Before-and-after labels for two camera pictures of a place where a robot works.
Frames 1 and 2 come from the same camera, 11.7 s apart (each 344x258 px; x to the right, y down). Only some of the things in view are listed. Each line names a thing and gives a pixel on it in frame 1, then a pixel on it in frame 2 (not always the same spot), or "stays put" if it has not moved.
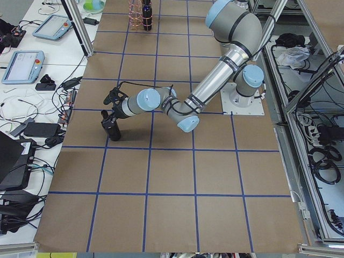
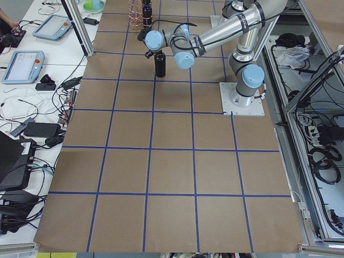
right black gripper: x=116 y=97 → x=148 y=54
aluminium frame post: x=76 y=15 stays put
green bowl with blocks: x=93 y=6 stays put
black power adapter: x=90 y=21 stays put
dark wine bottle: x=110 y=126 → x=160 y=64
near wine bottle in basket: x=147 y=13 stays put
